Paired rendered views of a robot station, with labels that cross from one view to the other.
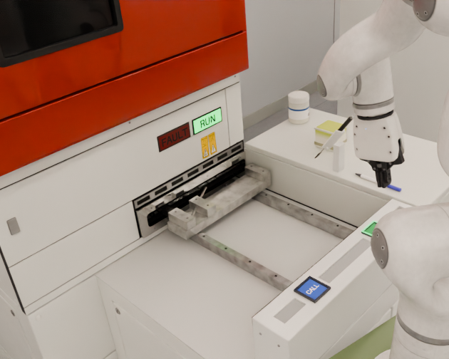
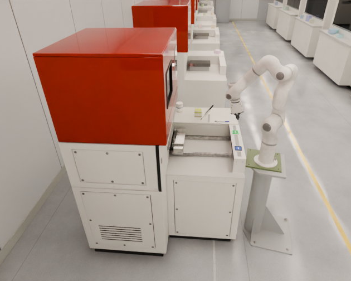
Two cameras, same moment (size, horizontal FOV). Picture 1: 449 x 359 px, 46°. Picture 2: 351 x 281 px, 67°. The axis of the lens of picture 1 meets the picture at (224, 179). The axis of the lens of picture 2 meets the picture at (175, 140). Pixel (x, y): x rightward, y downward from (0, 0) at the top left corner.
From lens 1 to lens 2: 1.49 m
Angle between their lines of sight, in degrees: 35
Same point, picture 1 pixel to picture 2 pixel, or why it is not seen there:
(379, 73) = not seen: hidden behind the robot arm
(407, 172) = (224, 117)
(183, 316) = (204, 172)
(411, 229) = (273, 120)
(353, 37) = (239, 83)
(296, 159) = (194, 122)
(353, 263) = (238, 140)
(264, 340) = (237, 163)
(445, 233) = (277, 120)
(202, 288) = (199, 164)
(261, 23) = not seen: hidden behind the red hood
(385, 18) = (249, 78)
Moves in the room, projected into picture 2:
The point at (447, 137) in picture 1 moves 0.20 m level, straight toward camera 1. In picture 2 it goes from (278, 100) to (296, 112)
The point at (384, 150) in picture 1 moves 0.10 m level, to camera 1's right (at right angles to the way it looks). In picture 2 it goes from (240, 109) to (247, 106)
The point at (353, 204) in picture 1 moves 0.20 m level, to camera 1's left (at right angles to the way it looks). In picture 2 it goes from (216, 130) to (201, 137)
